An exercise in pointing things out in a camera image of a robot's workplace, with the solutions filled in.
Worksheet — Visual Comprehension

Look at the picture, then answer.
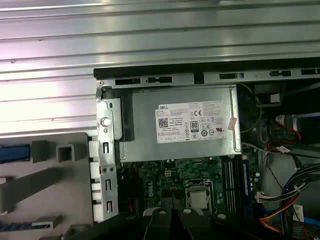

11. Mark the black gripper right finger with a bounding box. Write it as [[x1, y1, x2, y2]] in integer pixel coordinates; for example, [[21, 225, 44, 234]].
[[176, 208, 273, 240]]

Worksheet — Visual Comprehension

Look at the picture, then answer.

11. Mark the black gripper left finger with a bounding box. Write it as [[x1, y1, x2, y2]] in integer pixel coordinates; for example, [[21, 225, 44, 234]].
[[98, 208, 175, 240]]

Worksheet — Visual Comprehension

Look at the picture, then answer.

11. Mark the blue data wire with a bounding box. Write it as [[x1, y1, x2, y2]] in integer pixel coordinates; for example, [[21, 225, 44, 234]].
[[301, 217, 320, 237]]

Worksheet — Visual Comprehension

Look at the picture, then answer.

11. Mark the hard disk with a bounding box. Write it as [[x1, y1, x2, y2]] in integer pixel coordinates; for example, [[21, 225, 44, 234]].
[[0, 144, 33, 164]]

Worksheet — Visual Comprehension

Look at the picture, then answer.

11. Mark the silver CPU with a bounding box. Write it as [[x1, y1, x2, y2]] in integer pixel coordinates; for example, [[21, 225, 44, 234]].
[[187, 191, 210, 210]]

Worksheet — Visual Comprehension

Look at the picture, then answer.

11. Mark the CPU socket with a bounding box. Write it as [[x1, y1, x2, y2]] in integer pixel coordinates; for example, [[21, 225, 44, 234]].
[[183, 178, 215, 216]]

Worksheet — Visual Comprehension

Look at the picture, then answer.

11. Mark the green motherboard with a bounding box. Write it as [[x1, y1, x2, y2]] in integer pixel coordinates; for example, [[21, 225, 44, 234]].
[[117, 154, 263, 221]]

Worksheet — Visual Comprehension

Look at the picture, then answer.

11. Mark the RAM stick with blue label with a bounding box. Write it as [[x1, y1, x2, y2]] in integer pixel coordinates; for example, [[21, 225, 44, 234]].
[[241, 159, 253, 218]]

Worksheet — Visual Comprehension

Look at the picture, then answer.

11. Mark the silver power supply unit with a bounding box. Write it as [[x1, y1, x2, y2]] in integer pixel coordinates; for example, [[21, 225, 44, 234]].
[[119, 84, 243, 163]]

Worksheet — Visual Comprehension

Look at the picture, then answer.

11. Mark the grey parts rack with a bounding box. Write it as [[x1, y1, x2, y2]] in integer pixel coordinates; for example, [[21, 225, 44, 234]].
[[0, 131, 101, 240]]

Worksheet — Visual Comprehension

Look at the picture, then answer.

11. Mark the bare dark RAM stick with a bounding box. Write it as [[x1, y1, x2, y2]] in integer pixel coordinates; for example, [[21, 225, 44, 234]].
[[0, 223, 35, 232]]

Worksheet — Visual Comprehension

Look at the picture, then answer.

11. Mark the black PC case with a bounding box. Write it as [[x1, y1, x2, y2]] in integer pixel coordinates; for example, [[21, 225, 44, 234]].
[[93, 56, 320, 240]]

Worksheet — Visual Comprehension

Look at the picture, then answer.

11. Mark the orange wire bundle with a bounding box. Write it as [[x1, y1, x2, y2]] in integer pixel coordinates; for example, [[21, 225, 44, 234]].
[[258, 214, 285, 232]]

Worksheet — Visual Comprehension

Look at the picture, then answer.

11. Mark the black wire bundle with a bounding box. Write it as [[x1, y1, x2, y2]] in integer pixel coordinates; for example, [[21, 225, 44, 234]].
[[279, 163, 320, 208]]

